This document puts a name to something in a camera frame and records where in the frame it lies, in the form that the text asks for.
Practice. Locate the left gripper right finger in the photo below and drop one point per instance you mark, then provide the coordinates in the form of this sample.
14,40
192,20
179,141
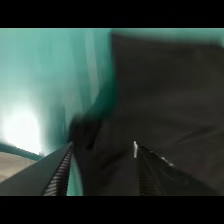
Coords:
156,178

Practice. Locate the black garment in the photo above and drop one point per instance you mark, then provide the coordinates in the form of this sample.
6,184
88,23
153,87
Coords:
160,93

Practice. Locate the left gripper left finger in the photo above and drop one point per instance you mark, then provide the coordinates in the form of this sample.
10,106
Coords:
36,176

